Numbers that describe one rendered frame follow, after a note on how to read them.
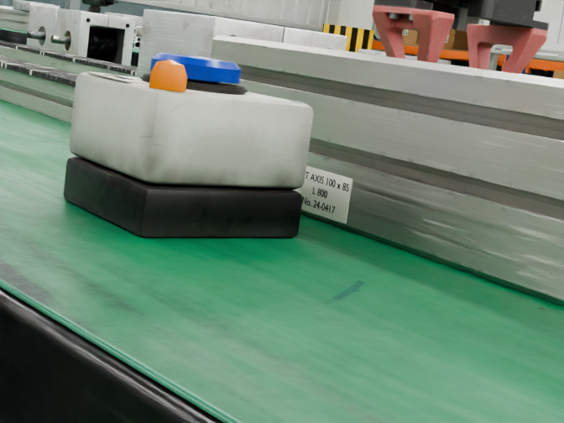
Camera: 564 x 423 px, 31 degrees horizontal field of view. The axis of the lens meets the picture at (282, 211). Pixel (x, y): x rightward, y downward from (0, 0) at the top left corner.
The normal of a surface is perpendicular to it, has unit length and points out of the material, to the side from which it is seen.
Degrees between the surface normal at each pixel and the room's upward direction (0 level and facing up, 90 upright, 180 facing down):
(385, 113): 90
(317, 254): 0
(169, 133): 90
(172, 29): 90
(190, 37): 90
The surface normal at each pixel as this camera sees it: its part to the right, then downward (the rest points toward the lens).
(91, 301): 0.13, -0.98
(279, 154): 0.57, 0.21
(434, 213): -0.81, -0.01
